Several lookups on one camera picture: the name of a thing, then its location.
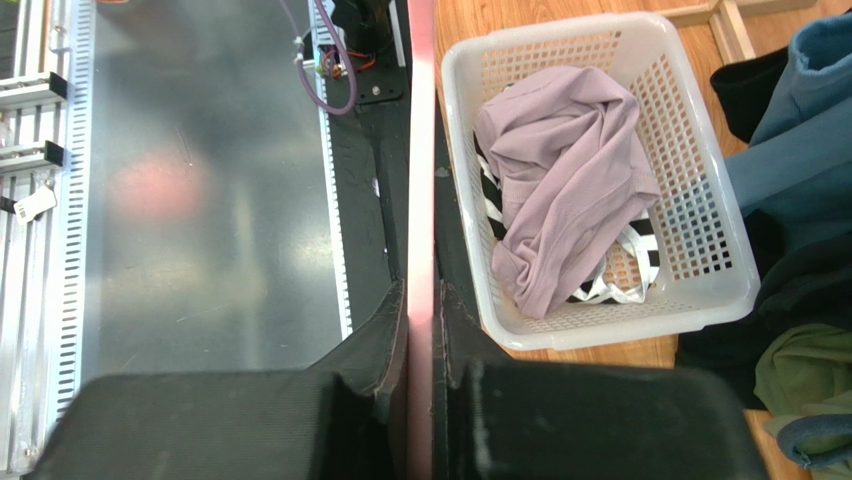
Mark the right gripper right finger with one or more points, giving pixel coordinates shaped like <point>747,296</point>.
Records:
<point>497,417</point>

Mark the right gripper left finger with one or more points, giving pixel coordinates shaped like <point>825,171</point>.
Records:
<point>341,418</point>

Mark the black white striped tank top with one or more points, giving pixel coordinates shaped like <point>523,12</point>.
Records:
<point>626,272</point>

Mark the mauve tank top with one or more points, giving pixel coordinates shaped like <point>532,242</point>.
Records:
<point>573,174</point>

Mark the pink plastic hanger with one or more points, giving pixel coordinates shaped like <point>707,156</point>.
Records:
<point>420,249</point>

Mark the olive green tank top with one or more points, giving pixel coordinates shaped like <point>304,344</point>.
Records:
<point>805,372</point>

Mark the teal plastic hanger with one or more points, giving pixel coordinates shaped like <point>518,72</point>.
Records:
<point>817,441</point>

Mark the blue tank top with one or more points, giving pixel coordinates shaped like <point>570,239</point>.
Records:
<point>797,168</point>

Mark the white plastic basket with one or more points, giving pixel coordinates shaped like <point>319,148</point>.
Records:
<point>707,275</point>

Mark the black garment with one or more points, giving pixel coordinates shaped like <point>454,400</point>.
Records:
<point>807,285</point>

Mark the wooden clothes rack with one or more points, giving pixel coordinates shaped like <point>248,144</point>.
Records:
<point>726,21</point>

